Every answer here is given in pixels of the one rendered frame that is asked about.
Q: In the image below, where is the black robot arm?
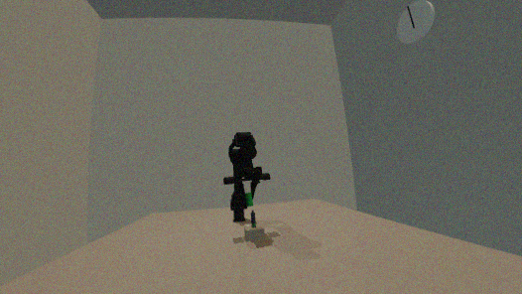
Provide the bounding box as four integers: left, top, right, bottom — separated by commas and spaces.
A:
228, 132, 262, 222

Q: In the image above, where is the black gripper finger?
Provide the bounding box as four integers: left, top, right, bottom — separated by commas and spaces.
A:
250, 182, 260, 200
234, 184, 246, 201

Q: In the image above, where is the green cylinder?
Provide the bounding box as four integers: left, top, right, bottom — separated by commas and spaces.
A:
245, 193, 253, 207

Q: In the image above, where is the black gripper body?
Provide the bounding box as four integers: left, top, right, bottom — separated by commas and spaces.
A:
223, 161, 271, 185

